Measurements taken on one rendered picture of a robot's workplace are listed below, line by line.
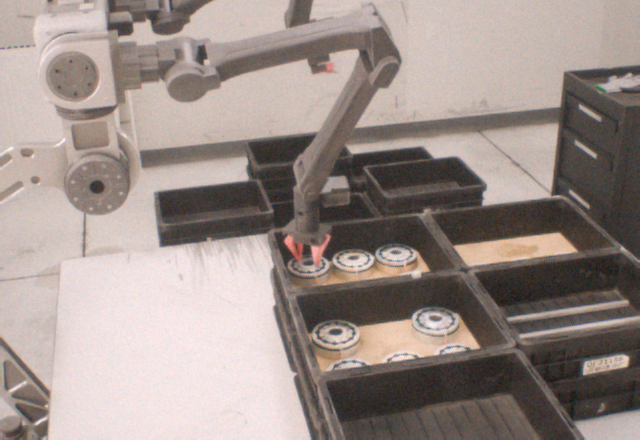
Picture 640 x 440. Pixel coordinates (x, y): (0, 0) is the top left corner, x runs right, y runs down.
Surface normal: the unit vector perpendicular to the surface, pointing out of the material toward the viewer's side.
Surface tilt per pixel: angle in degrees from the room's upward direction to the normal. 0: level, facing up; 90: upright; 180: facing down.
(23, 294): 0
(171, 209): 90
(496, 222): 90
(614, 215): 90
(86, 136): 90
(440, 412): 0
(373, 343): 0
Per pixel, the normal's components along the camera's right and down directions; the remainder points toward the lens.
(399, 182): 0.24, 0.43
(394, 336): -0.02, -0.90
